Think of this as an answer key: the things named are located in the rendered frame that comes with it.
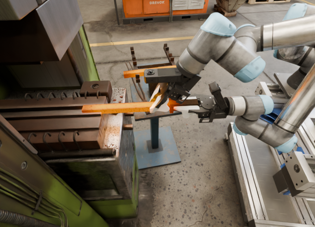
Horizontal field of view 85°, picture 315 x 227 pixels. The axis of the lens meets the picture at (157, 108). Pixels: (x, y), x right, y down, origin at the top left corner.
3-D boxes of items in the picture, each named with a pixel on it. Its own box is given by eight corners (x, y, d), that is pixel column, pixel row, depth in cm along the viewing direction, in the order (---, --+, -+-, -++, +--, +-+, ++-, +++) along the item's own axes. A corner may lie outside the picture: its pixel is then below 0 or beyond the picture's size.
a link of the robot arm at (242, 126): (253, 144, 72) (265, 128, 64) (228, 130, 77) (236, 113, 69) (259, 132, 76) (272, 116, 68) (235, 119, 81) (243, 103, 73)
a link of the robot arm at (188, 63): (189, 56, 45) (183, 41, 51) (178, 70, 48) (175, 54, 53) (210, 68, 48) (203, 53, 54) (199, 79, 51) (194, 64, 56)
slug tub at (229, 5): (226, 4, 457) (232, -17, 424) (245, 18, 389) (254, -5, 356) (205, 6, 450) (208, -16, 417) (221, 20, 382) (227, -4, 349)
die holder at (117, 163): (134, 138, 117) (125, 87, 85) (131, 199, 91) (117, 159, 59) (50, 141, 115) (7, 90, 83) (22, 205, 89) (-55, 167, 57)
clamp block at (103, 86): (113, 90, 83) (110, 79, 78) (110, 103, 77) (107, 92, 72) (87, 91, 82) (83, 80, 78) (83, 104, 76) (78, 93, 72)
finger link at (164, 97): (159, 111, 58) (173, 91, 53) (155, 109, 57) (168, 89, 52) (157, 102, 61) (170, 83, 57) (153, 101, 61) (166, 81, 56)
